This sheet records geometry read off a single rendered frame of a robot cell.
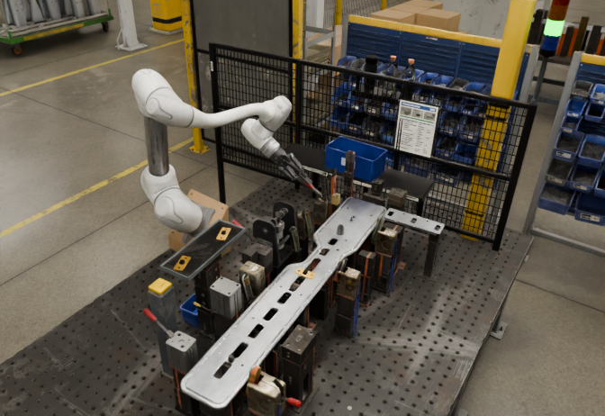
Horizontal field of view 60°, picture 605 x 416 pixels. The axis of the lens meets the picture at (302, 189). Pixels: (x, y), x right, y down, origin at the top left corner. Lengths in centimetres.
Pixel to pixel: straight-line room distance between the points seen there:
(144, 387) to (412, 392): 106
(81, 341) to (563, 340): 277
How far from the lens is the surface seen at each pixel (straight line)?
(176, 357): 195
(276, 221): 225
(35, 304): 392
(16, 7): 951
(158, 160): 259
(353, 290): 222
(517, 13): 263
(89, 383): 238
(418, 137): 288
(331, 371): 228
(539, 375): 348
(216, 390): 185
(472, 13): 874
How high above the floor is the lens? 245
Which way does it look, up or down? 31 degrees down
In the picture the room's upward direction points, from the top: 1 degrees clockwise
